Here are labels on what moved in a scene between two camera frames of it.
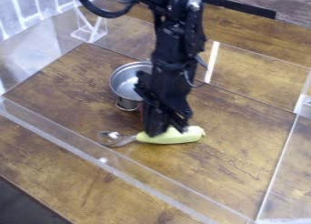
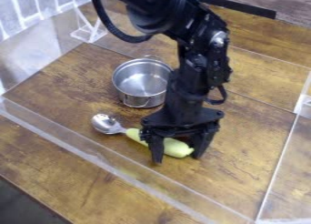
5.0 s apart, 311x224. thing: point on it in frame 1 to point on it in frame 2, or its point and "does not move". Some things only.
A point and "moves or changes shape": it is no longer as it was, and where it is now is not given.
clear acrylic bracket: x=89 y=32 does not move
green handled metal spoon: x=172 y=136 moves or changes shape
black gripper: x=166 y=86 to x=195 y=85
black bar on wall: x=238 y=7 does not move
